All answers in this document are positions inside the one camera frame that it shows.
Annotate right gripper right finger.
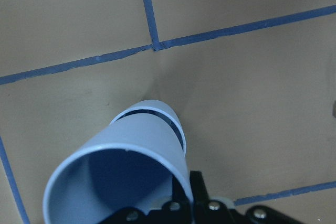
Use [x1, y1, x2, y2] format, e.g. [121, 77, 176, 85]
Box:
[190, 170, 209, 203]

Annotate blue cup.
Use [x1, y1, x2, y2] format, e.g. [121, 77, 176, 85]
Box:
[110, 99, 186, 155]
[43, 111, 193, 223]

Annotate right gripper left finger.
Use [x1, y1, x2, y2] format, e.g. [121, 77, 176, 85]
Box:
[172, 175, 194, 208]

